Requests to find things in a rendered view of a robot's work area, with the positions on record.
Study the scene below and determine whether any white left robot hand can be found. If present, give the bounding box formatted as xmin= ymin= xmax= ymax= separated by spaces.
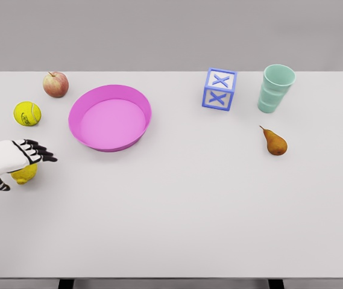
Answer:
xmin=0 ymin=138 xmax=58 ymax=192

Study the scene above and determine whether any yellow lemon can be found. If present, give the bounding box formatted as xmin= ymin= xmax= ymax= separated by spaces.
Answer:
xmin=10 ymin=163 xmax=39 ymax=185

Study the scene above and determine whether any pink round plate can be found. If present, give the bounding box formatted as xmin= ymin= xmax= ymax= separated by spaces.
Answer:
xmin=68 ymin=84 xmax=153 ymax=152

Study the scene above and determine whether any yellow tennis ball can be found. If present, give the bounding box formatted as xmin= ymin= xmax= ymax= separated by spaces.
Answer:
xmin=13 ymin=101 xmax=42 ymax=127

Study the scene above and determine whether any red-yellow apple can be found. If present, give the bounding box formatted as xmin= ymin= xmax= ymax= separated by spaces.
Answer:
xmin=42 ymin=71 xmax=70 ymax=99

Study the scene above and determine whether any blue letter X block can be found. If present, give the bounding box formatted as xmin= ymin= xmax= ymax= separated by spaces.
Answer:
xmin=201 ymin=67 xmax=238 ymax=112

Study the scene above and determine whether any brown pear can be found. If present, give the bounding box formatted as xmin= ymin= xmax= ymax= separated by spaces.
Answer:
xmin=259 ymin=125 xmax=288 ymax=157

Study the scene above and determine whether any mint green ribbed cup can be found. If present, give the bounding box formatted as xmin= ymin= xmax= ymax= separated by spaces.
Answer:
xmin=257 ymin=64 xmax=297 ymax=114

